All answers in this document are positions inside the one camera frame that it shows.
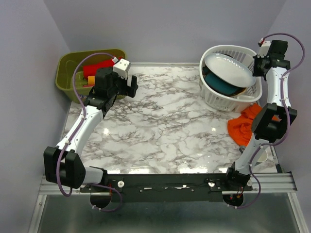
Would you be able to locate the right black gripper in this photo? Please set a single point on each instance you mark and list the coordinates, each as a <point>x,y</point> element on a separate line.
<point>255,73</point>

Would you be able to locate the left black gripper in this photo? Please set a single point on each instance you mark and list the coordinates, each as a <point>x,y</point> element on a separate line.
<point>130,91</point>

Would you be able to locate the orange t shirt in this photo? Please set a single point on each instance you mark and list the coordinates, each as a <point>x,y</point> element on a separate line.
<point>239,129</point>

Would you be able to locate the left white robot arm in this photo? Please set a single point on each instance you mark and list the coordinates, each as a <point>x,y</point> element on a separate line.
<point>62,163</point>

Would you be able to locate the yellow rolled t shirt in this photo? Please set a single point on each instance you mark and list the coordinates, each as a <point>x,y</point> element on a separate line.
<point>91,80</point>

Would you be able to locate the white oval plate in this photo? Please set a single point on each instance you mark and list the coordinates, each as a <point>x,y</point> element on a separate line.
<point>229,70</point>

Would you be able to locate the brown wooden dish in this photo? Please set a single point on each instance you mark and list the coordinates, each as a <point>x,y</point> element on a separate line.
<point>240,92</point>

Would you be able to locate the red rolled t shirt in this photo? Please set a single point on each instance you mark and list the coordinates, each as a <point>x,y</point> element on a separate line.
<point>90,70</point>

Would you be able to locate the white plastic basket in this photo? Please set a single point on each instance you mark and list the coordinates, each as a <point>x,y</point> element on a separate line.
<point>240,101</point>

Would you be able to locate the teal bowl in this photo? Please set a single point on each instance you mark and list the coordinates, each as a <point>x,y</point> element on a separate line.
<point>221,86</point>

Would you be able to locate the grey white mug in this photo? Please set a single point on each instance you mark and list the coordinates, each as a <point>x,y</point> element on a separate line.
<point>263,157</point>

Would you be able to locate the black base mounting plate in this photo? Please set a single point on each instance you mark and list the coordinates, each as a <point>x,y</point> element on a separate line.
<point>128,188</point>

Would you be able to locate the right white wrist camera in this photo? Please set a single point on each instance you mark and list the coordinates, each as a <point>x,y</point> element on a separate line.
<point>264,48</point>

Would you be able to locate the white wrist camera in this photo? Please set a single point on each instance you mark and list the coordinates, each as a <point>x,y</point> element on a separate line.
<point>121,68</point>
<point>264,48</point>

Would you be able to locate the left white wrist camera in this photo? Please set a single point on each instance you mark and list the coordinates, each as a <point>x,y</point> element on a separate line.
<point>121,68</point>

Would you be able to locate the aluminium rail frame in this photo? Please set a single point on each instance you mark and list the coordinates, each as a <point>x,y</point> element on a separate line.
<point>276,211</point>

